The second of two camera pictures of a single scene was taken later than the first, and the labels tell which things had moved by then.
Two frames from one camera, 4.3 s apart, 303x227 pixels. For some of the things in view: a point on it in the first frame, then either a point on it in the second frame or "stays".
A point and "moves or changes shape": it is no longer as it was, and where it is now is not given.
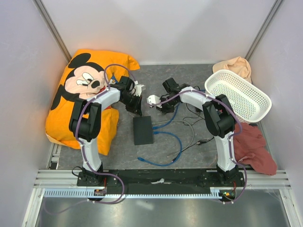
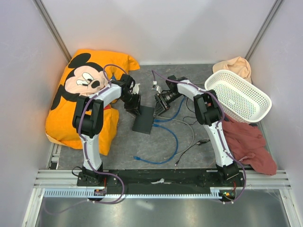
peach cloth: (239, 65) stays
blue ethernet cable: (158, 132) moves or changes shape
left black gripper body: (132, 102) stays
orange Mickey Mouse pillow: (87, 74) stays
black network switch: (143, 133) moves or changes shape
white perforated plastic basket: (250, 104) stays
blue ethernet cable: (154, 128) moves or changes shape
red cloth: (251, 149) stays
